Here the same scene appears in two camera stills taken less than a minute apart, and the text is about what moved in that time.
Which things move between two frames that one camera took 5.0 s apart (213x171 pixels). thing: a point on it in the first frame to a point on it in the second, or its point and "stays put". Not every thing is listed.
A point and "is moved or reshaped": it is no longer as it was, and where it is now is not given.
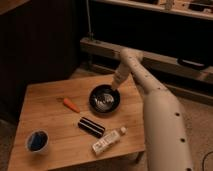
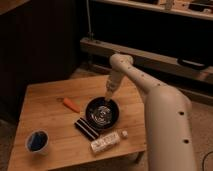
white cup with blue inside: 37,141 stays put
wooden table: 73,122 stays put
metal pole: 89,21 stays put
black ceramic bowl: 104,99 is moved or reshaped
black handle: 193,63 stays put
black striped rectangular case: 91,127 is moved or reshaped
